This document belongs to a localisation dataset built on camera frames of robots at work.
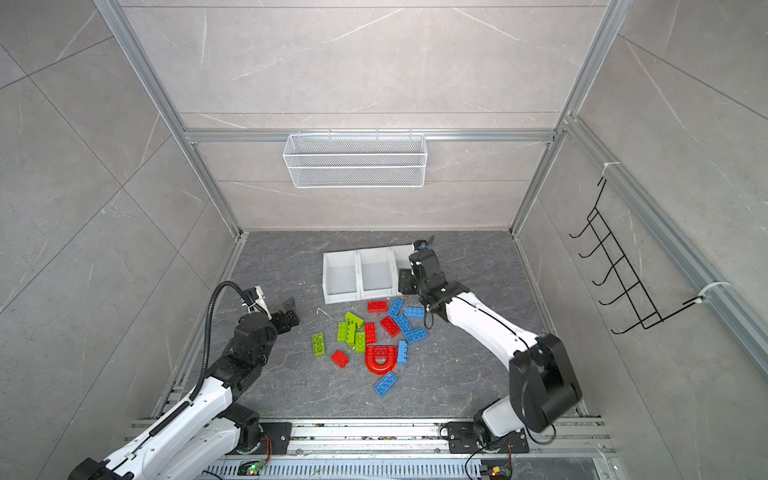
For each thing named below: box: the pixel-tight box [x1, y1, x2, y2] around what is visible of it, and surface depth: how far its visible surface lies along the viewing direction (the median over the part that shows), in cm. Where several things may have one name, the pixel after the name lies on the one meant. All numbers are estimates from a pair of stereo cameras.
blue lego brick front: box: [373, 371, 398, 397], surface depth 85 cm
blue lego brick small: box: [397, 340, 408, 365], surface depth 87 cm
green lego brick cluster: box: [337, 311, 365, 353], surface depth 92 cm
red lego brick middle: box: [365, 322, 377, 344], surface depth 92 cm
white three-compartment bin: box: [322, 244, 415, 305], surface depth 105 cm
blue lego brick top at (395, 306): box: [388, 298, 404, 316], surface depth 99 cm
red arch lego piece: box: [365, 345, 398, 376], surface depth 87 cm
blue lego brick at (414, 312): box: [404, 306, 425, 319], surface depth 97 cm
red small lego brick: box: [331, 350, 349, 369], surface depth 87 cm
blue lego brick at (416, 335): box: [405, 327, 429, 344], surface depth 92 cm
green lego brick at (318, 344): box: [312, 332, 326, 357], surface depth 90 cm
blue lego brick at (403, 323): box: [394, 314, 412, 334], surface depth 94 cm
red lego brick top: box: [367, 300, 389, 313], surface depth 98 cm
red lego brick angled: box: [380, 316, 401, 338], surface depth 94 cm
